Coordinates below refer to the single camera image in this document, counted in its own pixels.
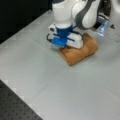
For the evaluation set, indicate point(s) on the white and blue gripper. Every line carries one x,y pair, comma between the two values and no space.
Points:
64,37

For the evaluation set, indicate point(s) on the brown terry towel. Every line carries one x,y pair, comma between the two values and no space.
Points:
73,55

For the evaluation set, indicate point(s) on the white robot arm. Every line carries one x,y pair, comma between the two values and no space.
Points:
69,14

